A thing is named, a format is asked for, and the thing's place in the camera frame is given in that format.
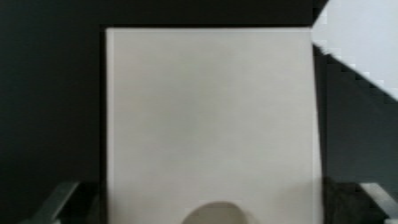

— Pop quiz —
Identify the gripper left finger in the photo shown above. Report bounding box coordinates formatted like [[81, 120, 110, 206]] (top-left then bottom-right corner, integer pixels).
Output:
[[16, 179, 108, 224]]

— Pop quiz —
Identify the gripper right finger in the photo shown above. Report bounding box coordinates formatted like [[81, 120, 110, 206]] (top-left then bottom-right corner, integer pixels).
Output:
[[321, 177, 398, 224]]

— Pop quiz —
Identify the long white cabinet side piece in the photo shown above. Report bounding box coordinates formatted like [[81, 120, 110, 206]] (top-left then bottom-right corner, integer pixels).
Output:
[[106, 28, 323, 224]]

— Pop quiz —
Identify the white marker sheet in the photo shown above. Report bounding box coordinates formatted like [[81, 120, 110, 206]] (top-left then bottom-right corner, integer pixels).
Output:
[[311, 0, 398, 101]]

